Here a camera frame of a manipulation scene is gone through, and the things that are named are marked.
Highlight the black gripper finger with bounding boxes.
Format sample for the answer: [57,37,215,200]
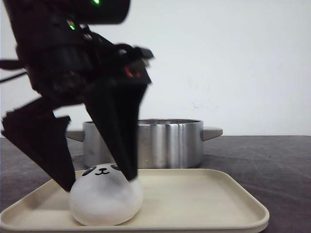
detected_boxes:
[2,97,75,192]

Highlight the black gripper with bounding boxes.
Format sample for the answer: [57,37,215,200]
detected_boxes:
[0,22,153,181]

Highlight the panda bun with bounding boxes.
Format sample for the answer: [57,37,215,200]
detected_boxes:
[69,163,144,226]

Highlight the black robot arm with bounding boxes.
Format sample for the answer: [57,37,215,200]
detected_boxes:
[0,0,153,191]

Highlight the stainless steel steamer pot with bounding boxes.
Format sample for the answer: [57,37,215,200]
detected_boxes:
[66,118,223,169]

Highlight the beige rectangular plastic tray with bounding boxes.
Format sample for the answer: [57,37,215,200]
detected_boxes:
[0,169,270,233]

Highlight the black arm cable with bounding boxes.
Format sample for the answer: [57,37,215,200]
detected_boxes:
[0,71,27,83]

